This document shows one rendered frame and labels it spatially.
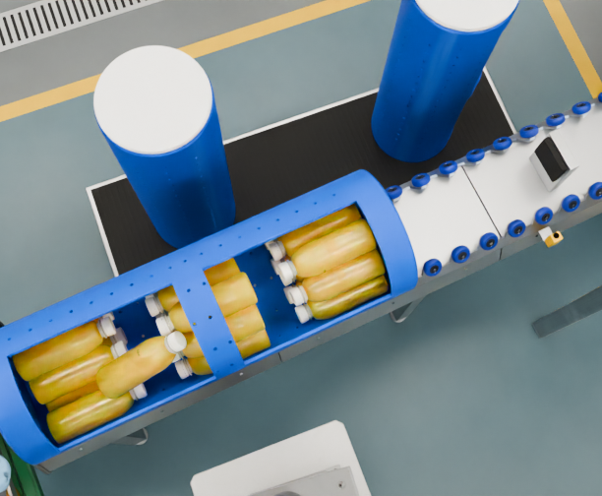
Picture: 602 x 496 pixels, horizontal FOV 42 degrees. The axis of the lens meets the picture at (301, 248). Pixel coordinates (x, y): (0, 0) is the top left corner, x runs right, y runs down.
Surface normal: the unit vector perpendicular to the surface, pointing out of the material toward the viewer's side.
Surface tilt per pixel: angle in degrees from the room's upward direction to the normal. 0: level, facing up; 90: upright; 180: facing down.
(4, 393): 6
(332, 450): 0
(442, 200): 0
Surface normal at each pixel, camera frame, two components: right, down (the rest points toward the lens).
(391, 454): 0.02, -0.25
